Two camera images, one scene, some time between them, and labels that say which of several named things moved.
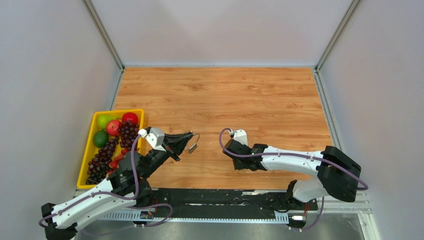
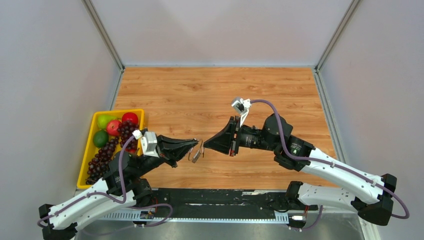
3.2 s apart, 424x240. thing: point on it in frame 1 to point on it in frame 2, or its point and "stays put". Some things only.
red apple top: [131, 117] stays put
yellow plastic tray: [90, 149] stays put
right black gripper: [237, 166] to [223, 141]
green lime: [100, 138] stays put
